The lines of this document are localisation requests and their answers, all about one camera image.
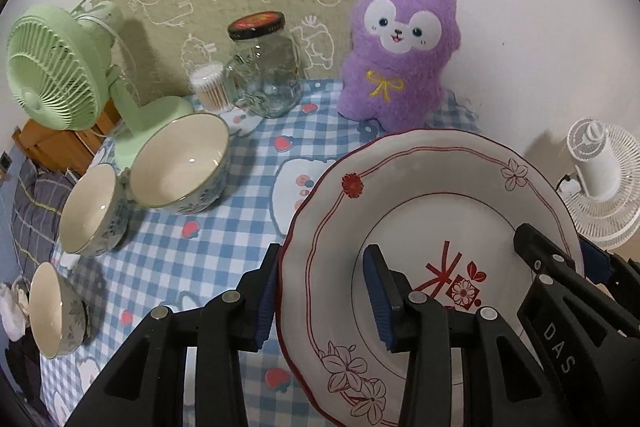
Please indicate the floral ceramic bowl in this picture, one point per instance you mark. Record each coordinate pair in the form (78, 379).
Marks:
(50, 307)
(175, 157)
(90, 207)

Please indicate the purple plush toy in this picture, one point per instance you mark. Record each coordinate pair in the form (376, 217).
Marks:
(400, 77)

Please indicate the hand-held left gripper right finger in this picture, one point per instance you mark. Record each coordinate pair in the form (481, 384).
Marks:
(377, 302)

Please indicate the wall socket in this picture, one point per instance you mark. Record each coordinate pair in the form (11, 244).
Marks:
(5, 161)

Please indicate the blue checked printed tablecloth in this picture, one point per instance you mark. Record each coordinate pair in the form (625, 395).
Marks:
(240, 227)

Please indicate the wooden bed headboard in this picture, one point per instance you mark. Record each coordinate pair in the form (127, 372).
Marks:
(55, 142)

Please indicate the white crumpled cloth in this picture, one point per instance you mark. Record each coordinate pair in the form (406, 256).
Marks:
(12, 307)

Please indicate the white plate with red pattern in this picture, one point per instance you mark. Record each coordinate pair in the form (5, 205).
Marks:
(425, 217)

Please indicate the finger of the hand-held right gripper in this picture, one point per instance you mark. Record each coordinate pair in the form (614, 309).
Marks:
(545, 252)
(597, 261)

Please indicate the green desk fan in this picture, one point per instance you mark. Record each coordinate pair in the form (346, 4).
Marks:
(50, 67)

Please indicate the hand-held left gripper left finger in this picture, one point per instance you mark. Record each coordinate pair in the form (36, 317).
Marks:
(265, 312)

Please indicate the grey plaid blanket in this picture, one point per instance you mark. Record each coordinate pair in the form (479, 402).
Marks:
(35, 202)

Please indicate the glass jar with dark lid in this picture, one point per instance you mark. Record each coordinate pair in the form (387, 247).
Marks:
(265, 72)

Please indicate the cotton swab container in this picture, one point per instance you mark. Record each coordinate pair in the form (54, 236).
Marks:
(212, 89)

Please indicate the white standing fan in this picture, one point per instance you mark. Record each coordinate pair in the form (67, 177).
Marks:
(600, 167)

